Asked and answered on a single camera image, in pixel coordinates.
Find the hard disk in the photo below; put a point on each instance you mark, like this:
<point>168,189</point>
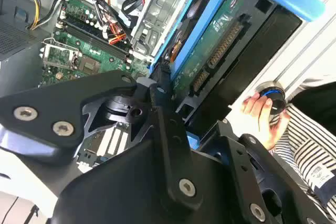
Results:
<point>210,40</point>

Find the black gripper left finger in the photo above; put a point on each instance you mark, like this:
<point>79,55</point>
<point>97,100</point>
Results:
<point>47,108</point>

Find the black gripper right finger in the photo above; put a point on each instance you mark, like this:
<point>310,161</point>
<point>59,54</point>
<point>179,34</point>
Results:
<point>265,161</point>

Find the person's bare hand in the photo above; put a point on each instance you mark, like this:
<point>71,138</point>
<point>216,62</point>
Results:
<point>262,119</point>

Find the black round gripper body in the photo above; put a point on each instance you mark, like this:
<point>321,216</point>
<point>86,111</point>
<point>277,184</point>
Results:
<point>126,190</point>

